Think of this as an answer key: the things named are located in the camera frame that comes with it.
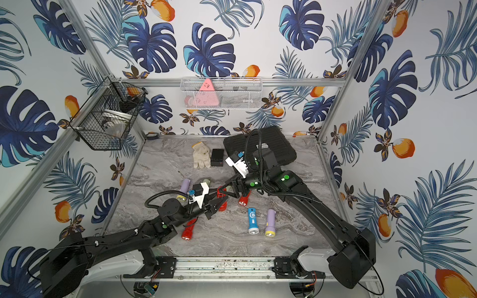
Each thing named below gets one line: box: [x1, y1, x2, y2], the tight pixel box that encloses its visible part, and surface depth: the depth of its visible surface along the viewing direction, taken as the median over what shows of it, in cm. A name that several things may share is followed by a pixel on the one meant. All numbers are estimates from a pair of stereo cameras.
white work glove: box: [191, 141, 211, 169], surface depth 112 cm
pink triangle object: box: [184, 78, 220, 107], surface depth 92 cm
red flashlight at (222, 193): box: [216, 185, 228, 212], surface depth 66 cm
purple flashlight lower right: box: [265, 208, 277, 238], surface depth 85 cm
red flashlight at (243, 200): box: [238, 189, 251, 207], surface depth 92 cm
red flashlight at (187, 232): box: [181, 218, 197, 241], surface depth 83 cm
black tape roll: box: [146, 131, 159, 141], surface depth 124 cm
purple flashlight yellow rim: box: [176, 178, 191, 202], surface depth 99 cm
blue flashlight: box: [247, 207, 259, 235], surface depth 87 cm
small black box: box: [210, 149, 225, 167], surface depth 109 cm
